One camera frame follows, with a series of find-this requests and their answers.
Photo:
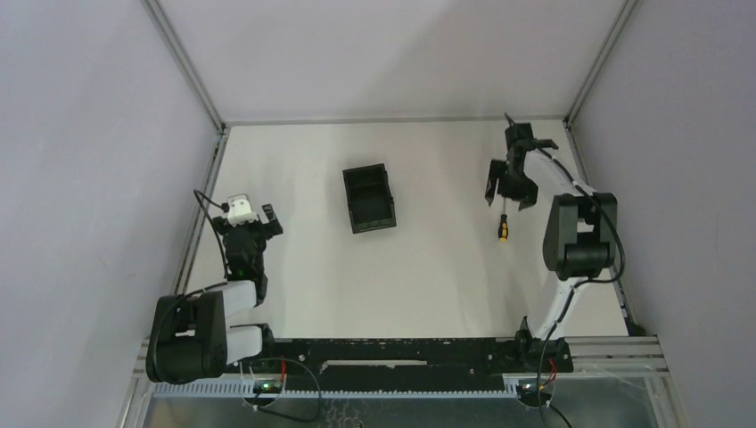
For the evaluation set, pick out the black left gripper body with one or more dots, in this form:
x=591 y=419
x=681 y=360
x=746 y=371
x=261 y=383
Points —
x=249 y=229

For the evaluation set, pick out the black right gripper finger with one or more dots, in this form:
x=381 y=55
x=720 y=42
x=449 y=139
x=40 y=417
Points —
x=528 y=195
x=496 y=175

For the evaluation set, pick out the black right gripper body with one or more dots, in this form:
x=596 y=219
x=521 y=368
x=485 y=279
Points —
x=513 y=179

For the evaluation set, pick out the black yellow screwdriver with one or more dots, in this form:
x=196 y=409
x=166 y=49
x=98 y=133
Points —
x=503 y=231

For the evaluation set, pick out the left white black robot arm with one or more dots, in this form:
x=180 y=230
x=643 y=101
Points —
x=193 y=335

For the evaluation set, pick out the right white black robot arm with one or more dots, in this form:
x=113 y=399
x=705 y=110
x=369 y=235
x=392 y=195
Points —
x=580 y=239

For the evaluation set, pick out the black plastic bin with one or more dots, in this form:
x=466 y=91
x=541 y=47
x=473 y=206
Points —
x=369 y=199

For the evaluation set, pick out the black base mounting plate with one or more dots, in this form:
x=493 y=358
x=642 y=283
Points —
x=417 y=364

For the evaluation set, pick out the left green circuit board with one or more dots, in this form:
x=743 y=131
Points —
x=267 y=387

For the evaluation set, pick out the green circuit board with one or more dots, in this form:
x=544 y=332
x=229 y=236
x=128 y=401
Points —
x=530 y=388
x=267 y=387

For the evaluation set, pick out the right green circuit board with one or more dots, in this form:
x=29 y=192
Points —
x=530 y=388

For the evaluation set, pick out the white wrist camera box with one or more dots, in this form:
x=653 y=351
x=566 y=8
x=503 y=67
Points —
x=240 y=211

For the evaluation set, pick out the white slotted cable duct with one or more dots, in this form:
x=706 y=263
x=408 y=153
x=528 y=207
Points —
x=236 y=388

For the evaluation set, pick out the aluminium frame rail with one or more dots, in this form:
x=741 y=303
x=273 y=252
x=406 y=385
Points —
x=136 y=403

